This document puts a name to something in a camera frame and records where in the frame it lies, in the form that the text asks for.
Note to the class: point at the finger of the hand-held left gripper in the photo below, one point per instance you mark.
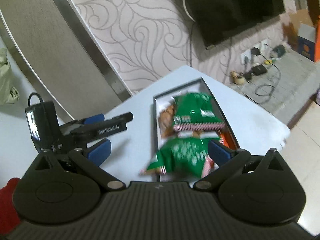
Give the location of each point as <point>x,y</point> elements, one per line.
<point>96,118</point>

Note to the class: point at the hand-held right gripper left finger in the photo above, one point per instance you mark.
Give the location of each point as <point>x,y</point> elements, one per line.
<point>100,152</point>

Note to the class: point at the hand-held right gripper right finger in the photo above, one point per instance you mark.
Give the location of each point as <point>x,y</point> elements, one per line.
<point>218,152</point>

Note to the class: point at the orange snack packet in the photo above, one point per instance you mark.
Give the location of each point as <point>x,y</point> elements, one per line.
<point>226,140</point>

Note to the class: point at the green snack bag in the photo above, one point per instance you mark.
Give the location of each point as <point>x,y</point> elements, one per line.
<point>197,110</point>
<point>182,155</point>

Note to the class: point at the dark box with white inside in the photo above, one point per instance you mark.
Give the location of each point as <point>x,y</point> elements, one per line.
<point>156,140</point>

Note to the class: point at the brown pastry packet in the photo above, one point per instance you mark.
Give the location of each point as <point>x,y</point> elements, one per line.
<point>166,121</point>

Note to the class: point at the red sleeved left forearm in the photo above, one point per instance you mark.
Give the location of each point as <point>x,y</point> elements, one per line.
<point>8,205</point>

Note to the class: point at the white refrigerator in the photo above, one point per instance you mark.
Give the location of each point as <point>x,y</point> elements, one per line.
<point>140,100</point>

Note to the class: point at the pale green cloth bundle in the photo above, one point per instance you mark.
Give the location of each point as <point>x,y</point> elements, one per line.
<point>7,85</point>

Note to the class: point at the black set-top box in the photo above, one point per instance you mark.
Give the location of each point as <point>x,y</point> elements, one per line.
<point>258,70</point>

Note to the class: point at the small yellow object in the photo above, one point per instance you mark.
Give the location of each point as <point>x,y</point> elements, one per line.
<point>268,62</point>

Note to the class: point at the grey stone television stand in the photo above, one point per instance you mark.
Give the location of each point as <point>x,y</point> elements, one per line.
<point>295,80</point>

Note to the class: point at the black power adapter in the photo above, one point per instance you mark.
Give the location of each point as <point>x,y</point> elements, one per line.
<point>255,51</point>

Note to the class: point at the blue and orange carton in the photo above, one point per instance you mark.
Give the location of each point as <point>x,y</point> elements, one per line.
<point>307,45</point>

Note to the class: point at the brown cardboard box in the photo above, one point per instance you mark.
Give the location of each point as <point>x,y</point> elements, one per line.
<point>300,17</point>

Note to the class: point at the curved metal wall trim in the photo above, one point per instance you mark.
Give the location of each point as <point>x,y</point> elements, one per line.
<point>113,85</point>

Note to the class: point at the white wall socket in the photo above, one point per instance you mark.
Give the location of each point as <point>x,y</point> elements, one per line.
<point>246,56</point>
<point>264,45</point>

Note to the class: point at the black wall television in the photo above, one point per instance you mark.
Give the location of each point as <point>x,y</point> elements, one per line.
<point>230,7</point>

